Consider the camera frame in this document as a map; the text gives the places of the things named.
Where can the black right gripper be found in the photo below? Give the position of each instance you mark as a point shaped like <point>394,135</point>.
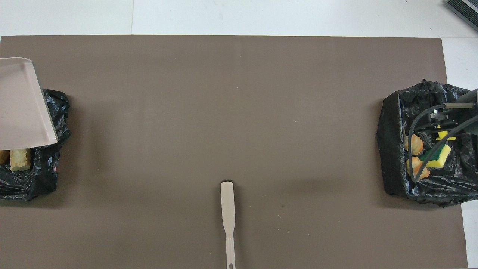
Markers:
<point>466,98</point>

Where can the large yellow sponge piece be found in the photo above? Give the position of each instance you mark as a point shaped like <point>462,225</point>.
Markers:
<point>442,135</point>

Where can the green and yellow sponge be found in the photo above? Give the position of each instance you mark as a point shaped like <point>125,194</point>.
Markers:
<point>438,158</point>

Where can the striped toy croissant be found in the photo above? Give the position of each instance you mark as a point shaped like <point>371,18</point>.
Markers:
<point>20,158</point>
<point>413,164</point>
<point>417,145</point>

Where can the beige hand brush black bristles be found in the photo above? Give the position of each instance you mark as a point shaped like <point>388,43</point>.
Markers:
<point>227,201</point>

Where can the beige plastic dustpan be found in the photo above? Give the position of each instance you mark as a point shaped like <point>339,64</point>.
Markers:
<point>22,108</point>

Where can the brown toy bread roll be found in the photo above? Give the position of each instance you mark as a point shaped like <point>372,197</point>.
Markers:
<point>3,156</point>

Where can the black bag-lined bin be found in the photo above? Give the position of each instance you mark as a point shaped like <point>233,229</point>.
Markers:
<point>392,119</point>
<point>48,168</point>

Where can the grey ridged panel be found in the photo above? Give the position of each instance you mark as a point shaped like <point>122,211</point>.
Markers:
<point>465,11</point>

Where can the brown table mat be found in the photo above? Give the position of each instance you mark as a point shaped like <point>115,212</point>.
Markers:
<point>224,93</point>

